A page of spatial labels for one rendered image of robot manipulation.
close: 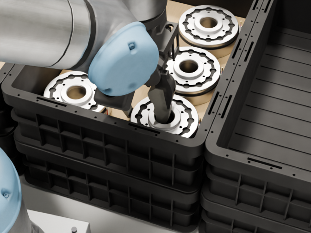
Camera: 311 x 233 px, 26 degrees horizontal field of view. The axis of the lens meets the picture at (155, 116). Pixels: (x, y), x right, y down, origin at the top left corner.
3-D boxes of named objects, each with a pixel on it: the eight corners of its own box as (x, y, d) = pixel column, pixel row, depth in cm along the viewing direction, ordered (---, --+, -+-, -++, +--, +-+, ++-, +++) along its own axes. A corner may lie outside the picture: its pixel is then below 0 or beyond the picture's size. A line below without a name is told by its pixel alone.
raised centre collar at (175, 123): (174, 135, 97) (174, 132, 97) (142, 126, 98) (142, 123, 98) (185, 111, 100) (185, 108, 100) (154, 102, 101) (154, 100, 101)
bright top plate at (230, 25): (230, 53, 109) (230, 50, 109) (170, 39, 111) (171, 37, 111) (244, 14, 115) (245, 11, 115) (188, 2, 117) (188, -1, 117)
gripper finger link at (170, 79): (182, 103, 97) (168, 57, 91) (178, 111, 96) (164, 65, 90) (152, 101, 99) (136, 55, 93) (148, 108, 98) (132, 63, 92)
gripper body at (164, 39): (182, 54, 98) (179, -13, 89) (161, 95, 93) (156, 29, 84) (133, 43, 100) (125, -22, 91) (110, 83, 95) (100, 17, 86)
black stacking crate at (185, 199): (193, 241, 104) (196, 198, 95) (20, 185, 111) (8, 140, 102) (259, 69, 129) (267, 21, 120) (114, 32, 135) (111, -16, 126)
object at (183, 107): (185, 156, 96) (185, 153, 95) (120, 136, 98) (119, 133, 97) (207, 106, 102) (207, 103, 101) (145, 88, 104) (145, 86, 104)
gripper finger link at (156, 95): (189, 105, 103) (176, 59, 97) (177, 133, 100) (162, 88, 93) (171, 103, 104) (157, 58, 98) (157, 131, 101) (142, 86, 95)
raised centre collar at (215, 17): (219, 37, 111) (219, 34, 110) (190, 31, 112) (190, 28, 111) (226, 18, 114) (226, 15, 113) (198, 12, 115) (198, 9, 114)
